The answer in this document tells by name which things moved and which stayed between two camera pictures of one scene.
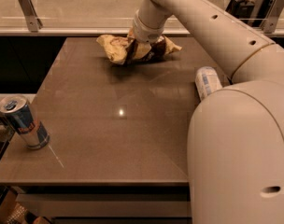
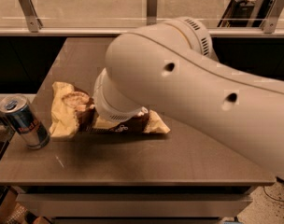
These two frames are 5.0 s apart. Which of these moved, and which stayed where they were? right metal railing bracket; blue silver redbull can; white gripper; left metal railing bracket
Moved: white gripper
Stayed: left metal railing bracket; right metal railing bracket; blue silver redbull can
